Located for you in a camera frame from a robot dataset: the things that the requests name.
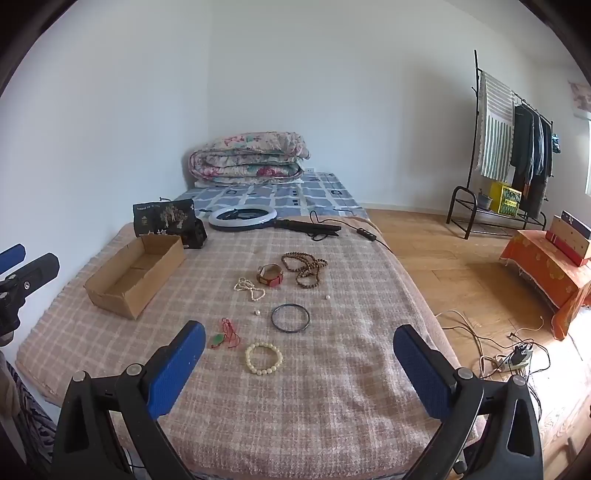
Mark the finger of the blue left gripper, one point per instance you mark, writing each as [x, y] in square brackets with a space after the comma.
[12, 257]
[31, 277]

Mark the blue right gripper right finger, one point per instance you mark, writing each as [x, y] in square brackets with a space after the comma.
[430, 373]

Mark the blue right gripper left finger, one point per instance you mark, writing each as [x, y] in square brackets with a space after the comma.
[170, 367]

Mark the red cord jade pendant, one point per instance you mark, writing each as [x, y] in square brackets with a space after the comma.
[228, 336]

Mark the open cardboard box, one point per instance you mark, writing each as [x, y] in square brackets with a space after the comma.
[126, 283]

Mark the black printed snack bag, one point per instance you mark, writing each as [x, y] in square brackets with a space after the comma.
[175, 218]

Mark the black clothes rack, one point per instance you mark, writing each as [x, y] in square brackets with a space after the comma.
[470, 200]

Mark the black folded tripod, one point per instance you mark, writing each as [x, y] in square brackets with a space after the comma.
[317, 231]

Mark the yellow green box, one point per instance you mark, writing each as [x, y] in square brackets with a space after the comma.
[505, 200]

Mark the red tan book box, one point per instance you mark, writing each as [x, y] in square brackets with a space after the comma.
[570, 241]

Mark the folded floral quilt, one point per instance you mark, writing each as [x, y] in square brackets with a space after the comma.
[252, 158]

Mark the blue checked bed sheet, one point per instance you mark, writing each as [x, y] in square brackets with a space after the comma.
[321, 192]

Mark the striped hanging towel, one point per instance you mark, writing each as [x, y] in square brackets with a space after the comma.
[495, 132]

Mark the dark hanging clothes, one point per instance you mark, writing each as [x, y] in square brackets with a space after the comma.
[532, 158]

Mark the power strip with cables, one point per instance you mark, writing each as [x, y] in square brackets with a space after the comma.
[520, 355]

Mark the white ring light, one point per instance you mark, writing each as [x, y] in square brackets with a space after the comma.
[242, 218]

